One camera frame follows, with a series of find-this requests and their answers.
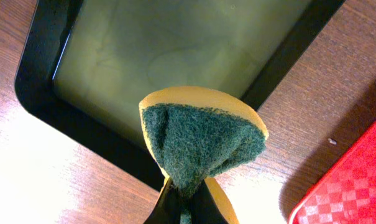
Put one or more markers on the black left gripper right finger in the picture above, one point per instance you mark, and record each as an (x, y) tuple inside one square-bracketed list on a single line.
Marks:
[(203, 208)]

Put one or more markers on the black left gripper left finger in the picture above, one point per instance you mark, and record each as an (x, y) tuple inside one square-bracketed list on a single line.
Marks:
[(167, 210)]

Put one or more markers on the yellow green scrub sponge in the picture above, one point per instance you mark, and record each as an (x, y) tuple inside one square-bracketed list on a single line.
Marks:
[(195, 133)]

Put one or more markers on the red plastic tray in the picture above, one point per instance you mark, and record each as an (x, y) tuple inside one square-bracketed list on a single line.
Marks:
[(347, 192)]

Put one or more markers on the black soapy water tray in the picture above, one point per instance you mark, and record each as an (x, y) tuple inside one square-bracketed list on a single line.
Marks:
[(86, 64)]

